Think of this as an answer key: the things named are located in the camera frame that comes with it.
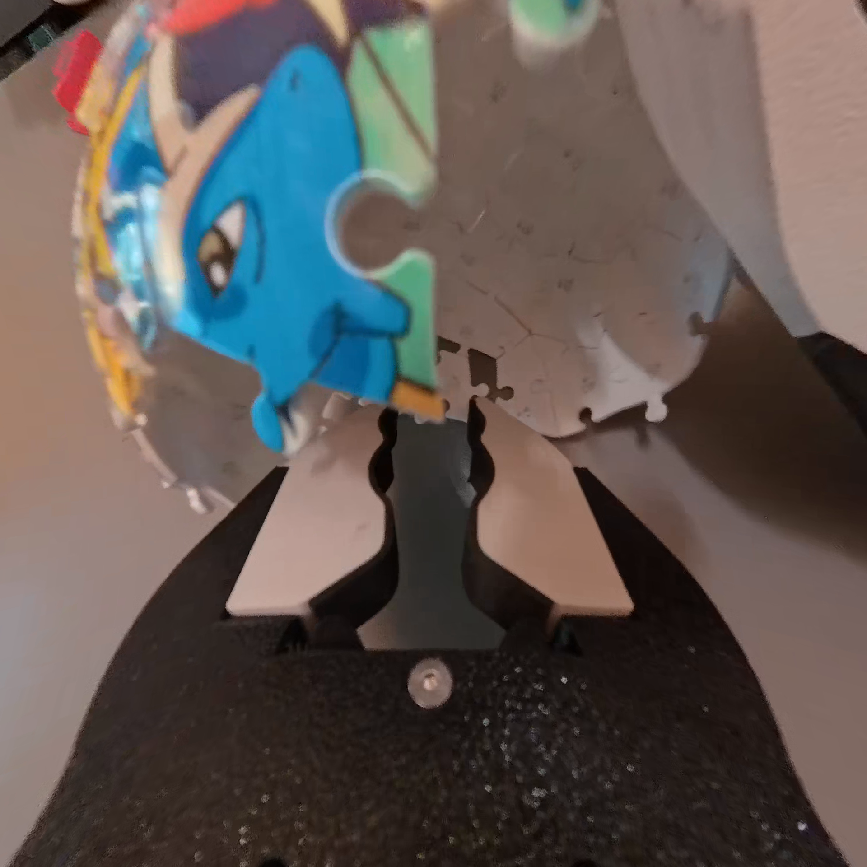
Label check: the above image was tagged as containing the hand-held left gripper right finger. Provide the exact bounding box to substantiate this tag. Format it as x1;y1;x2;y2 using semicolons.
467;398;636;629

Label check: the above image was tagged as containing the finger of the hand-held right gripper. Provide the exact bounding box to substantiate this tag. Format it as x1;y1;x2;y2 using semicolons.
613;0;867;337

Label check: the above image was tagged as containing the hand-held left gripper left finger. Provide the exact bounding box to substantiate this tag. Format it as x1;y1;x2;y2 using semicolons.
225;406;399;620

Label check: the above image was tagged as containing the colourful puzzle ball shell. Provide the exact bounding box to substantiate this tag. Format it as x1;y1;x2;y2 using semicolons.
71;0;736;519

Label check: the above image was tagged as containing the small red plastic piece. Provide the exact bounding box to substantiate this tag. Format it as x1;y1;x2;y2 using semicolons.
53;30;104;130

